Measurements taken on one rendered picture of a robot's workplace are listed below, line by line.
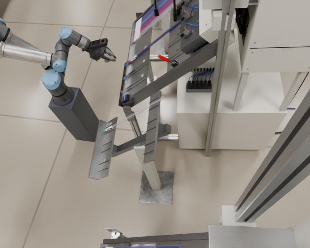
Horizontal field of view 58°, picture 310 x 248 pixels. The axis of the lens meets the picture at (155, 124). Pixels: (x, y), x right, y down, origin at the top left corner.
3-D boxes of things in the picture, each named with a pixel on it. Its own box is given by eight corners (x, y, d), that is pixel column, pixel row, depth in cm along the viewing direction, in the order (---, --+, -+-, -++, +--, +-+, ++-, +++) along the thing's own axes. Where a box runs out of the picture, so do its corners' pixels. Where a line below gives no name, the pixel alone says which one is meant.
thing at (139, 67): (128, 103, 169) (124, 101, 167) (139, 24, 200) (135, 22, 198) (148, 90, 156) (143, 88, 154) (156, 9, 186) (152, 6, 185)
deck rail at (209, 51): (130, 108, 170) (122, 104, 167) (131, 105, 171) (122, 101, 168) (226, 49, 121) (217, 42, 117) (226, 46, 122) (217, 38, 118)
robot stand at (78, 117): (76, 139, 242) (47, 106, 194) (82, 121, 250) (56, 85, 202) (95, 142, 238) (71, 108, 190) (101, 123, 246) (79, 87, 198)
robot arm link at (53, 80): (47, 97, 185) (38, 84, 173) (51, 80, 191) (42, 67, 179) (65, 95, 184) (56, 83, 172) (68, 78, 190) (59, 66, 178)
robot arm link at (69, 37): (59, 30, 166) (65, 21, 160) (76, 40, 172) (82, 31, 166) (56, 40, 162) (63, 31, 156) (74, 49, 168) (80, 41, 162)
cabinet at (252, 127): (179, 151, 226) (175, 112, 172) (181, 81, 258) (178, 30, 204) (263, 153, 217) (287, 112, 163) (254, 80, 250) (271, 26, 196)
